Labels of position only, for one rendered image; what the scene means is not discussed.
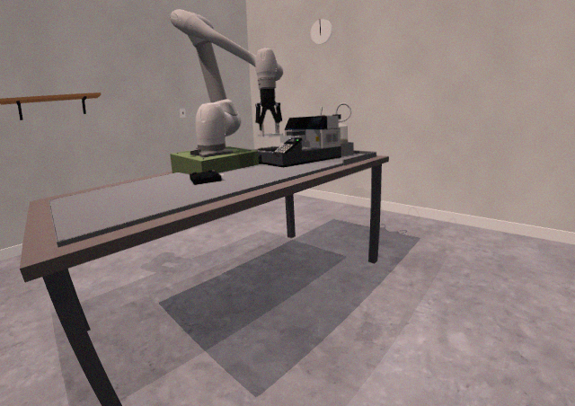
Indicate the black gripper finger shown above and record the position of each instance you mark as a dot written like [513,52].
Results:
[276,115]
[261,113]

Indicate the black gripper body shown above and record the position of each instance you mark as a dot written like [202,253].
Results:
[267,93]

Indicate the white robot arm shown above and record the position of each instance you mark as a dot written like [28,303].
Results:
[212,125]

